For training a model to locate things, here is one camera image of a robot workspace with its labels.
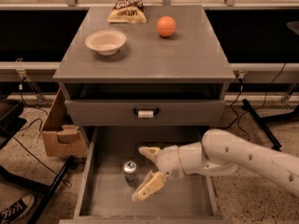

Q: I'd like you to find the black floor stand leg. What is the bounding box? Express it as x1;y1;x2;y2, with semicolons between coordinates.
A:
242;99;299;151

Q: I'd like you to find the white paper bowl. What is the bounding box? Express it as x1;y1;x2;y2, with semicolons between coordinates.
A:
85;30;127;56

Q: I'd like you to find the brown chip bag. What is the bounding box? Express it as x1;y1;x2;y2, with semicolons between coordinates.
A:
107;0;147;23

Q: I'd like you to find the orange ball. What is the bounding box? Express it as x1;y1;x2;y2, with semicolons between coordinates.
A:
156;16;176;37

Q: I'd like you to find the grey drawer cabinet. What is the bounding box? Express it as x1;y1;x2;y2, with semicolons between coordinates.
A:
53;5;235;140

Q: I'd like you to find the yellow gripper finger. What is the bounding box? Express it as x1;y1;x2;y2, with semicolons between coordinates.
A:
138;147;161;163
132;171;167;203

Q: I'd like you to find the open grey middle drawer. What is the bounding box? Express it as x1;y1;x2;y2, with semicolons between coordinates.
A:
59;126;233;224

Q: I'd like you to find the black and white drawer handle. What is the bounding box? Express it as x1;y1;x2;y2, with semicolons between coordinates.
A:
134;108;160;119

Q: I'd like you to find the red bull can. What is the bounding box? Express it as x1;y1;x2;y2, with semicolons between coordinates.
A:
123;161;137;186

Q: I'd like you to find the cardboard box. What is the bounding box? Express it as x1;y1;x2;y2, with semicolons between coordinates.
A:
41;90;89;158

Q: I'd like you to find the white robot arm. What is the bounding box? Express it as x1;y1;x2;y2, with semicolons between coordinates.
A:
132;129;299;202

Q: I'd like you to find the black and white sneaker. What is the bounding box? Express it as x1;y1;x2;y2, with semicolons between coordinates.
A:
0;194;36;224

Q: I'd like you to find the closed grey upper drawer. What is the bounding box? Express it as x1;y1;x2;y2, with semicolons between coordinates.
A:
65;100;224;126

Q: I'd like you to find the black cable left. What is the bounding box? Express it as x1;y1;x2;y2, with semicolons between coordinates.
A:
0;77;73;189

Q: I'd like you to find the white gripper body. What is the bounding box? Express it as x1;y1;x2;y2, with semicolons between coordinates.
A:
155;146;184;180

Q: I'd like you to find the black stand bar left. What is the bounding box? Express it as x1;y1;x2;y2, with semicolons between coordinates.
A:
27;156;75;224

